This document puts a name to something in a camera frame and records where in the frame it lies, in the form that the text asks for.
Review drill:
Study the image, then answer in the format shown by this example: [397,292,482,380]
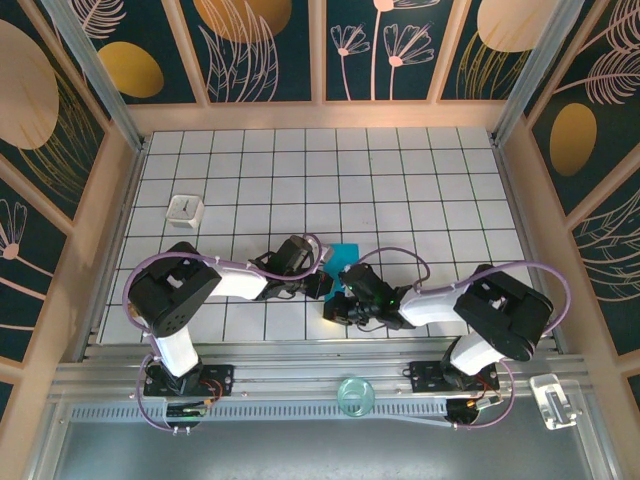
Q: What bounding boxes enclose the small circuit board with wires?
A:
[446,392,504,426]
[163,398,211,420]

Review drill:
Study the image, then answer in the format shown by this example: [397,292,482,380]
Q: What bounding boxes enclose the grey sheet metal cover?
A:
[29,417,616,480]

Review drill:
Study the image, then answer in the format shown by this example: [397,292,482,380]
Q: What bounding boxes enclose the wall panel single flower outline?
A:
[0,154,74,371]

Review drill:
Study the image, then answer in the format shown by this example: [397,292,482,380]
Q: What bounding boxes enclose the slotted grey cable duct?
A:
[69,399,451,424]

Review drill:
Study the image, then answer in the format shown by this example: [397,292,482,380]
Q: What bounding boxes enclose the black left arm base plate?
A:
[143,364,235,397]

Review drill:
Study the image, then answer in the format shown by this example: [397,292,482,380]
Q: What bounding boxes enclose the wall panel pink leaf outlines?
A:
[564,164,640,356]

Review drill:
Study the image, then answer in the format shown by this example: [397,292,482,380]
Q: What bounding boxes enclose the wall panel yellow oval feather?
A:
[64,0,209,106]

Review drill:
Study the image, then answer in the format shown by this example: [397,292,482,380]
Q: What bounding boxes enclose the aluminium table edge rail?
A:
[492,137,569,354]
[74,139,149,361]

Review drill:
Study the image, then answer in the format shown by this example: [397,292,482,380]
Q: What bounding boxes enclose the blue paper sheet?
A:
[319,243,360,301]

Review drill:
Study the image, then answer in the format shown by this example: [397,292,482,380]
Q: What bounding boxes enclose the wall panel large cream disc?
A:
[0,0,111,226]

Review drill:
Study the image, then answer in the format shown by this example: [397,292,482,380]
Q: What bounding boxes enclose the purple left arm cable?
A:
[124,232,331,435]

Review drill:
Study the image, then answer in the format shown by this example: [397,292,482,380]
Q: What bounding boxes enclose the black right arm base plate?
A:
[409,360,499,394]

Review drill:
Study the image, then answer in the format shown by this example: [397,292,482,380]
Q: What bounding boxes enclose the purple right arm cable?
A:
[352,247,574,431]

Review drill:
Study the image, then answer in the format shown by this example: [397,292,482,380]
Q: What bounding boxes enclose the clear acrylic bracket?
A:
[529,372,584,431]

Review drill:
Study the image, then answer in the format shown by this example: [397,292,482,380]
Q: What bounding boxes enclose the wall panel yellow oval fern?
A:
[524,0,640,216]

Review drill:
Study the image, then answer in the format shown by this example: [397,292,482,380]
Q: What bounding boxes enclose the wall panel cream circle stems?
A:
[437,0,571,101]

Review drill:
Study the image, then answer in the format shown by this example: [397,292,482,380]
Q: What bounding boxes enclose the aluminium frame post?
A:
[489,0,601,147]
[42,0,149,151]

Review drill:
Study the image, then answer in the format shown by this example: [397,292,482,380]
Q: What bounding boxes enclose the wall panel pink flowers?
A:
[319,0,464,104]

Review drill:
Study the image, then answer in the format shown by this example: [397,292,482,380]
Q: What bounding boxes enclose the wide aluminium mounting rail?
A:
[49,342,594,401]

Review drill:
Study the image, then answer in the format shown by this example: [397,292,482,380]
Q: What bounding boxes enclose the clear glass cup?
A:
[337,377,376,419]

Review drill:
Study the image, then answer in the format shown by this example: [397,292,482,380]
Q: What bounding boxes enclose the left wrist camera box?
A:
[305,233,334,266]

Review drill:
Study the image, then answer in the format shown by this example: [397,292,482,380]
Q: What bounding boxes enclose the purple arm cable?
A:
[352,247,574,431]
[124,232,331,435]

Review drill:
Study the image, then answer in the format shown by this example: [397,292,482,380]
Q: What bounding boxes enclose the wall panel orange circle leaves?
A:
[167,0,321,106]

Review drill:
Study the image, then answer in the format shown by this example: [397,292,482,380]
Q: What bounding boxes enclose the white square alarm clock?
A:
[165,194,205,230]

